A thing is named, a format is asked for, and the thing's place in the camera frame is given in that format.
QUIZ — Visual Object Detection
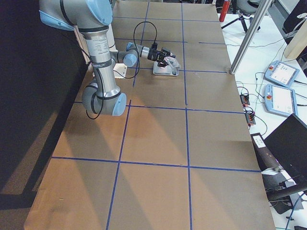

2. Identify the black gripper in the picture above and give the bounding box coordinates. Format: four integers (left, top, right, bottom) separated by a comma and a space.
147, 47, 176, 68

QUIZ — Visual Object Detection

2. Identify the clear glass sauce bottle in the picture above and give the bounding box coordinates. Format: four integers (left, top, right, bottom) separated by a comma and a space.
164, 57, 181, 76

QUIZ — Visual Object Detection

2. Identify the pink plastic cup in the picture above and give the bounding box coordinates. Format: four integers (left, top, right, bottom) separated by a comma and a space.
158, 66, 169, 72

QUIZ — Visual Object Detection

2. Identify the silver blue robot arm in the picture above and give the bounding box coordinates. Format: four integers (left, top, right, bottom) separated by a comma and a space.
39, 0, 180, 116

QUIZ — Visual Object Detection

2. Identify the silver digital kitchen scale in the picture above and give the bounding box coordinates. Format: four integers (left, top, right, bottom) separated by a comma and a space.
153, 62, 181, 76

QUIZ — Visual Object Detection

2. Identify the red bottle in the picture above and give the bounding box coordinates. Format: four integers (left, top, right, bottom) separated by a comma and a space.
219, 0, 231, 22

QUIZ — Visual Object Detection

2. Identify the black tripod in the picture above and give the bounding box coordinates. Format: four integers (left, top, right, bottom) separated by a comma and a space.
221, 12, 254, 33

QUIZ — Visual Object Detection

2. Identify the upper orange black connector box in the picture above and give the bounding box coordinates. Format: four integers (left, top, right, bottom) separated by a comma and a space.
240, 94, 250, 106

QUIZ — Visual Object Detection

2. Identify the orange black connector box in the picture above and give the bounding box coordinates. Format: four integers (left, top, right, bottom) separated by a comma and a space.
245, 111, 256, 127
240, 94, 250, 106

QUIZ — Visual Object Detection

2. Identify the lower orange black connector box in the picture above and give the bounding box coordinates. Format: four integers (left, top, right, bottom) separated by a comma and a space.
245, 111, 256, 127

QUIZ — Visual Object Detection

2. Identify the upper blue teach pendant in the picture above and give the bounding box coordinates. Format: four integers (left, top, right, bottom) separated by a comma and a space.
264, 61, 300, 88

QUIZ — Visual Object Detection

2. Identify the blue teach pendant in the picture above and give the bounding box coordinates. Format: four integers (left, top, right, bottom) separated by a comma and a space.
264, 61, 300, 88
264, 84, 298, 117

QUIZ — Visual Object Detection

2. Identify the lower blue teach pendant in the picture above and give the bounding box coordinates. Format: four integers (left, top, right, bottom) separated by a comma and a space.
264, 84, 298, 117

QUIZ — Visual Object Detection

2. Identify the black office chair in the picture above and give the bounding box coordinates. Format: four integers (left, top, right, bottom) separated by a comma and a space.
283, 0, 307, 44

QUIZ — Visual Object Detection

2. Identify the wooden board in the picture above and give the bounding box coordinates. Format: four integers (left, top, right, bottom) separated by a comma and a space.
284, 12, 307, 59

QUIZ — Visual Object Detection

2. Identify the black box with white label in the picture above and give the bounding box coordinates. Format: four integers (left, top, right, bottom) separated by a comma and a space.
251, 133, 283, 173

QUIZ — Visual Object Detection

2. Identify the black monitor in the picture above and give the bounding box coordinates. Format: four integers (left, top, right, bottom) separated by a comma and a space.
264, 114, 307, 184

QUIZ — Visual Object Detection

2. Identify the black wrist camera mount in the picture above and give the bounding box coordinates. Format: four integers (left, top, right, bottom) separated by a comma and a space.
161, 47, 172, 56

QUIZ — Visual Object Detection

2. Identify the white pedestal column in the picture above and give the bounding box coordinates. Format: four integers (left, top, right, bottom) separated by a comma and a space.
106, 24, 127, 79

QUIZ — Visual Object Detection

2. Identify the aluminium frame post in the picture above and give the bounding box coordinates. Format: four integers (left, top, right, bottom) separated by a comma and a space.
229, 0, 272, 75

